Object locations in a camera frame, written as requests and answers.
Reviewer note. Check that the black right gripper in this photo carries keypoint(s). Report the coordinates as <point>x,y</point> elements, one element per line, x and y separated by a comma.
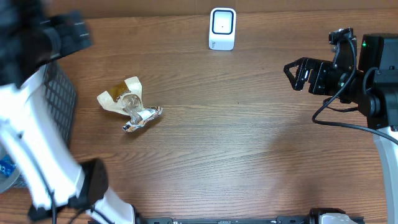
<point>318,68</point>

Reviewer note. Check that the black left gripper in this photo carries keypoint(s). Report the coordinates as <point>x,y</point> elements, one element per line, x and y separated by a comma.
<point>54,27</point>

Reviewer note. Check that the beige clear pastry bag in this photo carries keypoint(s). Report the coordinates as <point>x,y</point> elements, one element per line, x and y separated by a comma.
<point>126,99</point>

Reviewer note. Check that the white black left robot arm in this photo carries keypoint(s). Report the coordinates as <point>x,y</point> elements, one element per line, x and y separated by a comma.
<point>31,39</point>

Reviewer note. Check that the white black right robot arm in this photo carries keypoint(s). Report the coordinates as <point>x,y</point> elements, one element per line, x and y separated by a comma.
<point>366,77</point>

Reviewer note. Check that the white barcode scanner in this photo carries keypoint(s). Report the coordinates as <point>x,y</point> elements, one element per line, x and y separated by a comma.
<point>222,29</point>

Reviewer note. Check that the grey plastic mesh basket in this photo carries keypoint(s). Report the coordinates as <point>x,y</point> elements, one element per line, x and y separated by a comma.
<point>61,98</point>

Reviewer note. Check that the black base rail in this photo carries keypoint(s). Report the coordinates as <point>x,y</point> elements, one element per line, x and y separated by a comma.
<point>315,216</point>

